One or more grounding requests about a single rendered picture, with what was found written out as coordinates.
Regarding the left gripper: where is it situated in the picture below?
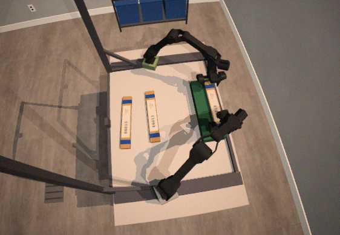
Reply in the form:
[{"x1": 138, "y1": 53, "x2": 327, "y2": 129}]
[{"x1": 196, "y1": 68, "x2": 227, "y2": 88}]

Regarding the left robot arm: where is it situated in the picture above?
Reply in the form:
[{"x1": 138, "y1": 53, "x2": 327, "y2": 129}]
[{"x1": 143, "y1": 29, "x2": 230, "y2": 84}]

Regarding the green rectangular block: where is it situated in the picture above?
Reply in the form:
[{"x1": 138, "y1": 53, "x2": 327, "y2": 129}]
[{"x1": 190, "y1": 80, "x2": 215, "y2": 143}]

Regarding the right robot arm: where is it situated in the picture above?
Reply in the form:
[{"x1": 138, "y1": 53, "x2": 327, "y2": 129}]
[{"x1": 155, "y1": 108, "x2": 248, "y2": 201}]

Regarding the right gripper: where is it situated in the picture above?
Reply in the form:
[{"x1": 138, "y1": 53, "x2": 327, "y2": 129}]
[{"x1": 208, "y1": 121, "x2": 224, "y2": 133}]

